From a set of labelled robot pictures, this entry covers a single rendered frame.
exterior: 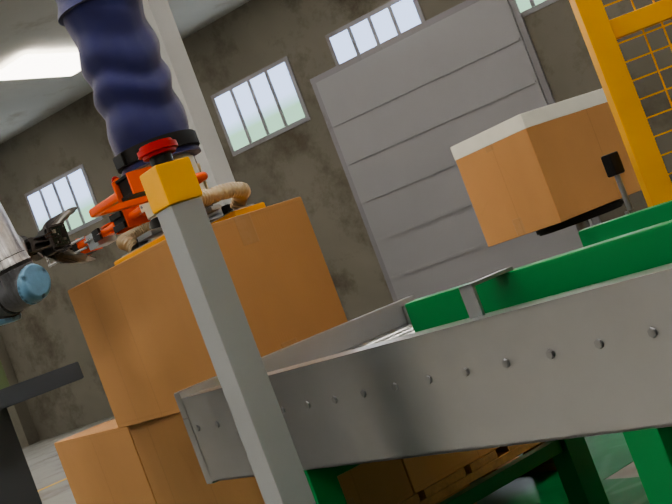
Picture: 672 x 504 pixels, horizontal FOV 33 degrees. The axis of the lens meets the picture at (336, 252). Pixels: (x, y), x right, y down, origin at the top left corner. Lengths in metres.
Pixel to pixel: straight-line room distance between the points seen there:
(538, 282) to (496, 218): 2.50
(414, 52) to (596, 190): 7.98
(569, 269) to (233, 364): 0.58
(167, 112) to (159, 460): 0.91
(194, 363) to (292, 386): 0.66
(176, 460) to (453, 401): 1.35
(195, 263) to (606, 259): 0.68
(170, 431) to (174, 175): 1.18
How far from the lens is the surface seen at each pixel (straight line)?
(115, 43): 2.96
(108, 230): 3.27
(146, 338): 2.85
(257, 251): 2.73
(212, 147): 6.27
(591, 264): 1.60
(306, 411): 2.06
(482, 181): 4.17
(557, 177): 4.00
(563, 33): 11.39
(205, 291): 1.86
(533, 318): 1.55
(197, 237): 1.87
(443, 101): 11.85
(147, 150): 1.89
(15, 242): 2.86
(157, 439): 3.02
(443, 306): 1.84
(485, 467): 3.02
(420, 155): 12.02
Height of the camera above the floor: 0.73
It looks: 1 degrees up
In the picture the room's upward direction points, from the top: 21 degrees counter-clockwise
